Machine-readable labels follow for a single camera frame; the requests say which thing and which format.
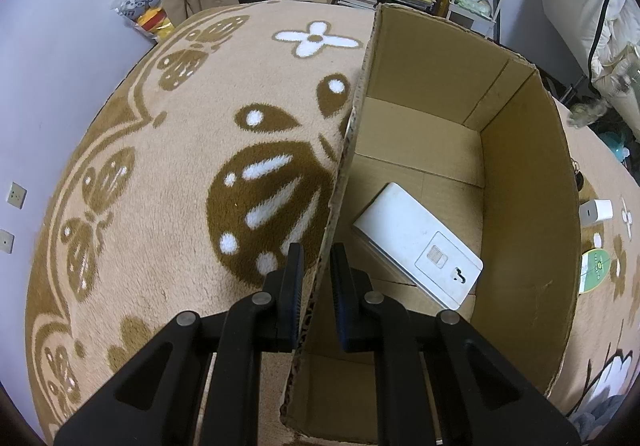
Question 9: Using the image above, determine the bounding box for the bag of plush toys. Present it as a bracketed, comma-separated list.
[111, 0, 176, 43]

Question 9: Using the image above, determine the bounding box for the yellow round disc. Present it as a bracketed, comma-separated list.
[580, 248, 612, 295]

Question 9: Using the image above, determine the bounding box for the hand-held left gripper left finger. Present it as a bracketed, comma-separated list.
[54, 242, 306, 446]

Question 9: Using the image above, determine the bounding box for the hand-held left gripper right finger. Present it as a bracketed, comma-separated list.
[330, 242, 581, 446]

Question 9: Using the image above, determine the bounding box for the cardboard box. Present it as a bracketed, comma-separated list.
[279, 2, 583, 444]

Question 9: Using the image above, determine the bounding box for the beige patterned rug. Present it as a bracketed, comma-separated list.
[25, 0, 640, 446]

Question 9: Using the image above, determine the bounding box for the white flat box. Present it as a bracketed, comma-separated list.
[352, 182, 484, 311]

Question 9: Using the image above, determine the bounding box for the grey fluffy object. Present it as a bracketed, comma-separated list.
[566, 100, 609, 130]

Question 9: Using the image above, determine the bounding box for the small white cube box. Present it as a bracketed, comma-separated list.
[578, 198, 614, 227]

